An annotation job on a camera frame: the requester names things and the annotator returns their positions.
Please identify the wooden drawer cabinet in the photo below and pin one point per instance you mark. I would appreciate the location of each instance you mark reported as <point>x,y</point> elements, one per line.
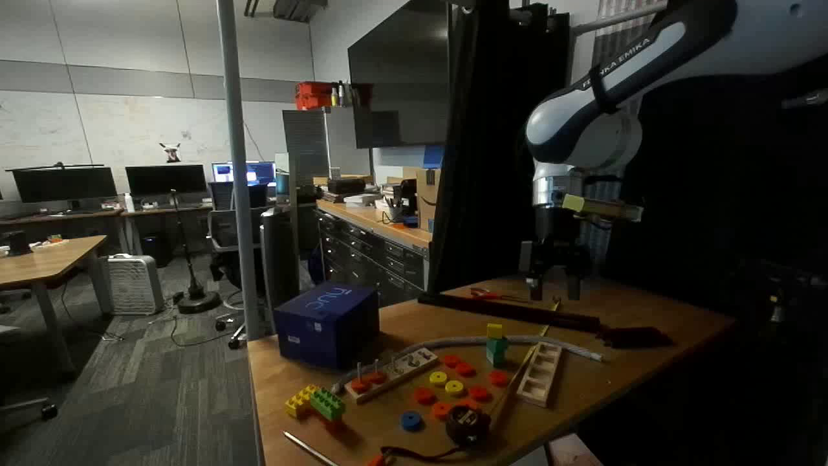
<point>361,249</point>

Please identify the wooden slotted rack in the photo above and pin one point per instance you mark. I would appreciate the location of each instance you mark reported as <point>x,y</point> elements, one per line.
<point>540,374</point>

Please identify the left desk monitor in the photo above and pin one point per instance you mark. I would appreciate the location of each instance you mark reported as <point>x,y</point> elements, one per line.
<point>50,185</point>

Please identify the orange token on end peg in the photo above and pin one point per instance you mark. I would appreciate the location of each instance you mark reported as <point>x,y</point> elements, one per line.
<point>361,388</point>

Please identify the red-orange round token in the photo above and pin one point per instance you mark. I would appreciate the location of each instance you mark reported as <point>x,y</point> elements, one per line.
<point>441,410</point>

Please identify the grey metal pole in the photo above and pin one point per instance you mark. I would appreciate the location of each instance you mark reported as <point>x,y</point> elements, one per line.
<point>247,261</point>

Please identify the metal rod at table edge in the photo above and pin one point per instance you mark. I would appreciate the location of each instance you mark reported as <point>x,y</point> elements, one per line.
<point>308,449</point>

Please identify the black curtain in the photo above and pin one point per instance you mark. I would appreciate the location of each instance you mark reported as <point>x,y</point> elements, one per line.
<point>502,62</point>

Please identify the long dark wooden bar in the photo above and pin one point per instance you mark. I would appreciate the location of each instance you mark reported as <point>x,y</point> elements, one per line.
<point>621,339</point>

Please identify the green and yellow block stack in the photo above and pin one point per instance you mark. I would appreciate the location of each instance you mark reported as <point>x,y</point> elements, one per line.
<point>496,346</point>

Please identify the yellow round token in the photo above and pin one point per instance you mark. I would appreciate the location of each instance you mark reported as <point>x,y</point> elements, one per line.
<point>454,388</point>
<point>439,380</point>

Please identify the orange round token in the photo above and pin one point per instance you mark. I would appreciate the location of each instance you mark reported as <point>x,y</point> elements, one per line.
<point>424,398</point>

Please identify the large wall monitor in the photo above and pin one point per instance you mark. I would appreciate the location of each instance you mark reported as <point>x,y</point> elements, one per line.
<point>400,75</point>

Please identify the black office chair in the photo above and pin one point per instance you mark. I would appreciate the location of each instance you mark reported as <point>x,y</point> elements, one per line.
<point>224,235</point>

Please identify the blue round token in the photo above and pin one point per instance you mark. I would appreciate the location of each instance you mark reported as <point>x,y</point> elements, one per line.
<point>409,420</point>

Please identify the orange token back row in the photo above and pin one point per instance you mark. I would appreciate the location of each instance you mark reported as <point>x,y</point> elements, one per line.
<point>463,370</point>

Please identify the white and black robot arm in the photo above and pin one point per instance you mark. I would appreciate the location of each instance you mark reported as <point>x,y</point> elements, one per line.
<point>558,122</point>

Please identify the yellow and green toy blocks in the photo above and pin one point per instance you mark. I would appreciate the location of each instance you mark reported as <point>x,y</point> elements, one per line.
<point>313,399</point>

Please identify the red toolbox on shelf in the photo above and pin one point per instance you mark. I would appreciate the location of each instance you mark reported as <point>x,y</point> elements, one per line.
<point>311,97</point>

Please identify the wooden office desk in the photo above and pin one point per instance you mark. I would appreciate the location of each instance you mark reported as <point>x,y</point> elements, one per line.
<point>50,265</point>

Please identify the silver suitcase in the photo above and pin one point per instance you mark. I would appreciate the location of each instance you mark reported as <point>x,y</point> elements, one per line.
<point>136,287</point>

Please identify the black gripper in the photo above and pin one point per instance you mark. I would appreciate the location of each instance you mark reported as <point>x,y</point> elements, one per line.
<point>555,245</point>

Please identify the wooden peg holder board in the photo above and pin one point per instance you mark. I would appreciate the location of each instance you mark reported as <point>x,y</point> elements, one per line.
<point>400,370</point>

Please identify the blue cardboard box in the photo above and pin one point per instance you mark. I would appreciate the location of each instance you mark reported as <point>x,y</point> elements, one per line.
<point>326,324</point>

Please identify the desk monitor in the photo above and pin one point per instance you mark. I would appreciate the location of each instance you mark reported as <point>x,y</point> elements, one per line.
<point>50,185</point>
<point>167,179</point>

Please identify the right desk monitor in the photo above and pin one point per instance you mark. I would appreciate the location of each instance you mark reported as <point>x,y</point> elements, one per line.
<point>167,179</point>

